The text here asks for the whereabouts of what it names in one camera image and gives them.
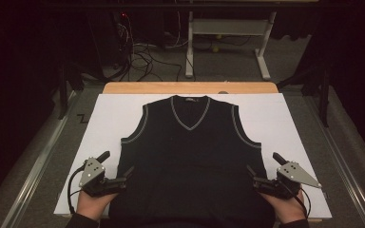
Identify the metal floor rail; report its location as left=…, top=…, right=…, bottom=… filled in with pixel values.
left=303, top=94, right=365, bottom=228
left=0, top=89, right=78, bottom=228

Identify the white metal desk frame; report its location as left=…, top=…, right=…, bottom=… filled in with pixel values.
left=184, top=10, right=279, bottom=82

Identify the wooden table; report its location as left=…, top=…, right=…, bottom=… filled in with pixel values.
left=102, top=81, right=279, bottom=95

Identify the tangle of floor cables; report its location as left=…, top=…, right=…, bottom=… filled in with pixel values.
left=113, top=12, right=184, bottom=84

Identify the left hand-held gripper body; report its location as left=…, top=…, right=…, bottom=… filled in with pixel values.
left=78, top=157, right=128, bottom=198

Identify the person's left hand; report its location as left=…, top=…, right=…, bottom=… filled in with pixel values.
left=75, top=189, right=119, bottom=222

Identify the person's right hand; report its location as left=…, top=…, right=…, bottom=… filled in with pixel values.
left=259, top=189, right=307, bottom=224

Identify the black metal stand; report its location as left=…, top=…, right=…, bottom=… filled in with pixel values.
left=56, top=60, right=86, bottom=122
left=277, top=63, right=331, bottom=128

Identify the white paper work mat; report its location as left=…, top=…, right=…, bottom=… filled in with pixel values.
left=53, top=92, right=333, bottom=220

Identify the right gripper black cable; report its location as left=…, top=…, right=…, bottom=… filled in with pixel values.
left=281, top=181, right=312, bottom=220

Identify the black knit vest grey trim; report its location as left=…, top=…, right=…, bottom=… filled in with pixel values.
left=108, top=94, right=277, bottom=228

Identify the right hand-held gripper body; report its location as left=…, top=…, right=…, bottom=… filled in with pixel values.
left=252, top=161, right=323, bottom=200

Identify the dark equipment with red light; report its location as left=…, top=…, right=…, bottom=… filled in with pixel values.
left=86, top=10, right=131, bottom=70

